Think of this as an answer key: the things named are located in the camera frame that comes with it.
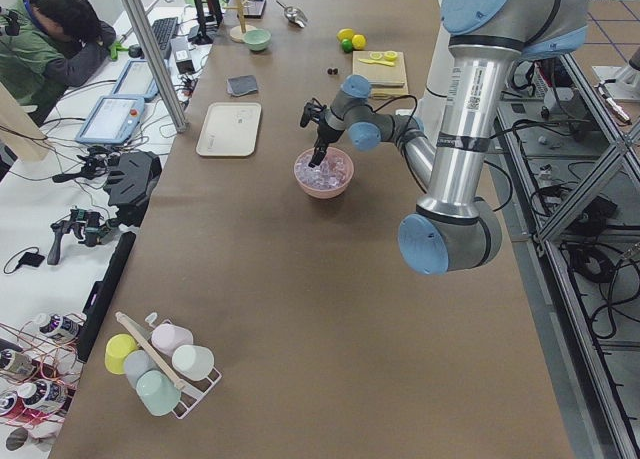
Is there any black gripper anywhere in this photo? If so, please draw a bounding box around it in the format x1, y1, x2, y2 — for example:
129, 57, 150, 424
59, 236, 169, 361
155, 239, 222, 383
299, 98, 342, 168

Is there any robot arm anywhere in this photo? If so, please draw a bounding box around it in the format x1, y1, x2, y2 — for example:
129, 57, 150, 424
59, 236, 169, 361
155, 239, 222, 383
301, 0, 589, 275

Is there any pile of clear ice cubes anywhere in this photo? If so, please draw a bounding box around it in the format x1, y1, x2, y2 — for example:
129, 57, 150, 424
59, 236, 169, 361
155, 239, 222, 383
294, 149, 352, 190

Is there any metal ice scoop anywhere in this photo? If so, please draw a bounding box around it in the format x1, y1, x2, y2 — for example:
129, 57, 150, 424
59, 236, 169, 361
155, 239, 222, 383
276, 0, 308, 29

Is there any wooden cup stand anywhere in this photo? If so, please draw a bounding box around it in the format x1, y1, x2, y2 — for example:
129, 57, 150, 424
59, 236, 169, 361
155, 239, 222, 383
227, 0, 255, 43

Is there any pink cup in rack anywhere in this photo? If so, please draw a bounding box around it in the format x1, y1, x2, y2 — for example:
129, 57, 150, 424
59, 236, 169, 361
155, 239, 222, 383
151, 323, 194, 356

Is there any yellow cup in rack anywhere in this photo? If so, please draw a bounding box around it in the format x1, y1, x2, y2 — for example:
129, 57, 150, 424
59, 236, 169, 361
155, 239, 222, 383
104, 333, 138, 375

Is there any grey cup in rack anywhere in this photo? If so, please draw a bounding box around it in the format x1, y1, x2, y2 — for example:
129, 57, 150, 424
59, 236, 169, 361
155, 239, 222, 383
123, 349, 156, 389

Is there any mint cup in rack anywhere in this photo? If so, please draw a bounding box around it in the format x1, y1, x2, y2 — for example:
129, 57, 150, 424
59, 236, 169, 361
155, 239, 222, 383
136, 370, 181, 416

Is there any pink bowl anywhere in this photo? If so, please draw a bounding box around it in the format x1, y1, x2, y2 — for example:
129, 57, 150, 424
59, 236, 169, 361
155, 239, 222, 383
293, 147, 355, 199

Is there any cream rabbit tray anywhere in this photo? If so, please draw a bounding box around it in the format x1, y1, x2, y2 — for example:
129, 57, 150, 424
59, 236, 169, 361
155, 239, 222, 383
196, 102, 262, 158

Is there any wooden cutting board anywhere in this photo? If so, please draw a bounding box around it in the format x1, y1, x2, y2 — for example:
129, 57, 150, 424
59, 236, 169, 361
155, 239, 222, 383
352, 51, 408, 99

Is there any grey folded cloth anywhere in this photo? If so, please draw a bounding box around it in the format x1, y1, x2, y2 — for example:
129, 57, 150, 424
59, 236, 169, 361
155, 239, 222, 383
227, 75, 259, 97

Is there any green lime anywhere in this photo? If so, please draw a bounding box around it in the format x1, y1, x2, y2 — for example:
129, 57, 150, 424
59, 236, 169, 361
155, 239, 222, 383
340, 39, 354, 54

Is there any yellow plastic knife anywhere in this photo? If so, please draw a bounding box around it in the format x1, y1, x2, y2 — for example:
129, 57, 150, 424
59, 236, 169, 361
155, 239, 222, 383
357, 58, 396, 67

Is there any yellow lemon near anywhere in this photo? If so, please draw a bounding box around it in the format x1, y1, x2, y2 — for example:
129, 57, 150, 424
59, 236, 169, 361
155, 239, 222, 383
351, 34, 367, 50

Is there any yellow lemon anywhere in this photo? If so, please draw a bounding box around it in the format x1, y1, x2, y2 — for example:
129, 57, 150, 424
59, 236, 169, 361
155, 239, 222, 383
336, 28, 355, 42
351, 34, 367, 50

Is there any lemon slice lower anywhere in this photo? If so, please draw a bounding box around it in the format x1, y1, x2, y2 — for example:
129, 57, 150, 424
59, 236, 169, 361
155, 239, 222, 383
383, 50, 398, 62

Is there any yellow lemon far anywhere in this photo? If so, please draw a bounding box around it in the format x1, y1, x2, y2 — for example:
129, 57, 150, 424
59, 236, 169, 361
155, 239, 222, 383
336, 28, 355, 42

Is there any mint green bowl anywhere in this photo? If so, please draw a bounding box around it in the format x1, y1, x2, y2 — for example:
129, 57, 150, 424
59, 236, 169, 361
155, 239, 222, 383
243, 29, 271, 52

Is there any black framed glass tray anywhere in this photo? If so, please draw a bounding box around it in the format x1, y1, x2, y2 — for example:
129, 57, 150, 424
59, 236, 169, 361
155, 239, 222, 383
242, 0, 267, 19

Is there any black folded stand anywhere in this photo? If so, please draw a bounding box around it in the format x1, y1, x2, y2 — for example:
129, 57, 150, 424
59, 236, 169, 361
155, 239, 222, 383
103, 151, 162, 227

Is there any teach pendant far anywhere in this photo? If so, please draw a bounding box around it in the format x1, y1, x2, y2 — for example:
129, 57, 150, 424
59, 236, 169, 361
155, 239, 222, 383
111, 59, 158, 102

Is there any teach pendant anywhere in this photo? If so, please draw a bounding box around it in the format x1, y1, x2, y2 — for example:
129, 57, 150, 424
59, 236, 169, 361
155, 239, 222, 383
75, 94, 146, 145
111, 59, 158, 102

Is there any black keyboard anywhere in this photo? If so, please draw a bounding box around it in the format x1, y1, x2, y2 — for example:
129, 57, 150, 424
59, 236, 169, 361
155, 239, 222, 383
151, 17, 179, 59

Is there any teach pendant near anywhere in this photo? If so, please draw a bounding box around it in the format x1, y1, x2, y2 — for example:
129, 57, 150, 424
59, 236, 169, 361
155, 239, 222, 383
75, 94, 146, 145

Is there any seated person green jacket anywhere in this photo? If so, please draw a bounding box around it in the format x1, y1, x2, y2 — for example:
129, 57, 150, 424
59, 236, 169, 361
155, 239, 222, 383
1, 0, 117, 126

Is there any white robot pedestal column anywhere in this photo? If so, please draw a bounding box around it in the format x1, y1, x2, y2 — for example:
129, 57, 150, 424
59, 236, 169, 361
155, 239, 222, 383
419, 24, 453, 129

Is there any aluminium frame post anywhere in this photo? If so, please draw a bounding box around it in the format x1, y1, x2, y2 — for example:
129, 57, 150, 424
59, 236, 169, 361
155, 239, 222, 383
121, 0, 188, 133

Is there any white wire cup rack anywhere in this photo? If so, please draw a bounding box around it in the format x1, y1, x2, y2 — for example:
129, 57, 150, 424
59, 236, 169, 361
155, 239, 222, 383
115, 311, 223, 420

